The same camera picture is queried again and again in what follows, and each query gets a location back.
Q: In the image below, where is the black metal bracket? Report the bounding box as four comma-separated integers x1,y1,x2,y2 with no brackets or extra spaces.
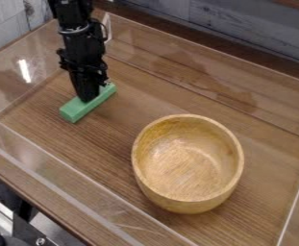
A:
13,212,58,246

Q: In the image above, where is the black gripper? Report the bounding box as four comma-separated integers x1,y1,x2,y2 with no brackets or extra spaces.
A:
56,19,108,103

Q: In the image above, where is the clear acrylic tray enclosure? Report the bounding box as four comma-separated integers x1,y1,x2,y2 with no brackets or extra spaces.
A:
0,14,299,246

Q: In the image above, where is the green rectangular block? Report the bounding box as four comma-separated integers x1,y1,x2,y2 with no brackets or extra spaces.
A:
58,83,116,123

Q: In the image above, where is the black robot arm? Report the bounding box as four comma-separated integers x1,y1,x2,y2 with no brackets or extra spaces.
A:
48,0,108,103

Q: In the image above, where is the brown wooden bowl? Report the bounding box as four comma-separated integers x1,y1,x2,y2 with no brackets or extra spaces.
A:
131,114,245,214

